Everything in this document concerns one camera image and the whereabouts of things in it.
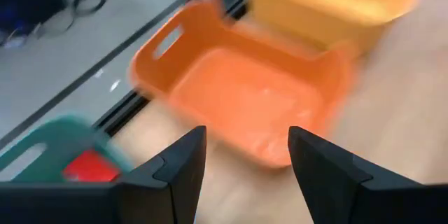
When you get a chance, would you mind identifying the orange plastic bin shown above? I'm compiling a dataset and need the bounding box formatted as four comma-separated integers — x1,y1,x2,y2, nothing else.
127,0,358,169

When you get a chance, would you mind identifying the thick black cable coil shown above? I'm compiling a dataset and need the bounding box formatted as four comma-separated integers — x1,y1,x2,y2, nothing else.
69,0,109,18

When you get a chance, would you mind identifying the teal plastic bin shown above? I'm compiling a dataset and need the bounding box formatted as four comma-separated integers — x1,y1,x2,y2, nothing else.
0,113,134,185

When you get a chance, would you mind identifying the red block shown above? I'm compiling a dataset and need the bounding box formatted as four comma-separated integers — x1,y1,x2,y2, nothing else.
62,148,122,183

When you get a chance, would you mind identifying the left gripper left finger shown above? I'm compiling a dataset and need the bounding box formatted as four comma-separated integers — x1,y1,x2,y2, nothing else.
117,125,207,224

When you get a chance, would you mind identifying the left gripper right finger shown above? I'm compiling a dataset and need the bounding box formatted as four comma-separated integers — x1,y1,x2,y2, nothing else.
288,125,421,224

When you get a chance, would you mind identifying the yellow plastic bin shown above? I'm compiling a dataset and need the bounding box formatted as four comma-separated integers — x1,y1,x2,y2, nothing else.
237,0,431,52

